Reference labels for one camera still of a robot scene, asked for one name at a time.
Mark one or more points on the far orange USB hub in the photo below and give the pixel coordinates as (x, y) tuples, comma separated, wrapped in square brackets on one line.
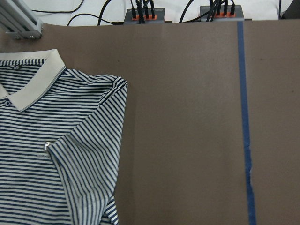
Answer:
[(159, 16)]

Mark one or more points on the brown paper table mat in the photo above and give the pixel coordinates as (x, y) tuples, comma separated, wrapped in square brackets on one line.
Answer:
[(212, 127)]

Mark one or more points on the orange usb hub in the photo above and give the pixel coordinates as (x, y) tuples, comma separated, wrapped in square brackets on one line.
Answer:
[(159, 16), (236, 16)]

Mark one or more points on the aluminium frame post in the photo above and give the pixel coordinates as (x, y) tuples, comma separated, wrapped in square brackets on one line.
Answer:
[(19, 21)]

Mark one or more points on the near orange USB hub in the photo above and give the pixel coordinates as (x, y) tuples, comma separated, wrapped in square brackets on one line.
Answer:
[(236, 16)]

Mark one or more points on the navy white striped polo shirt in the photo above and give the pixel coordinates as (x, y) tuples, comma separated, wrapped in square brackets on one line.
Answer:
[(60, 138)]

